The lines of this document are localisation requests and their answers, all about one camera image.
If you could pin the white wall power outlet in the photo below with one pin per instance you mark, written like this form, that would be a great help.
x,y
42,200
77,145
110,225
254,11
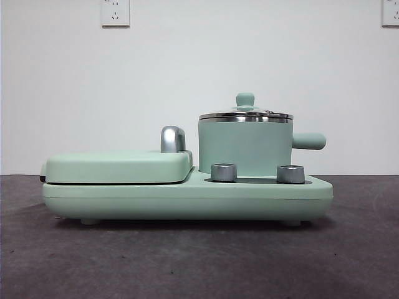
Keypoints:
x,y
391,12
114,12

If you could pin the silver control knob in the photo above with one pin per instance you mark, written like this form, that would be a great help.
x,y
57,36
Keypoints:
x,y
224,172
290,173

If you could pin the glass pot lid green knob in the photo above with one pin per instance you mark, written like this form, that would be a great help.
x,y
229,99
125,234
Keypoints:
x,y
245,99

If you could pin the mint green breakfast machine base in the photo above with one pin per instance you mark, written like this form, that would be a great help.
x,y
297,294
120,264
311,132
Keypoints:
x,y
187,199

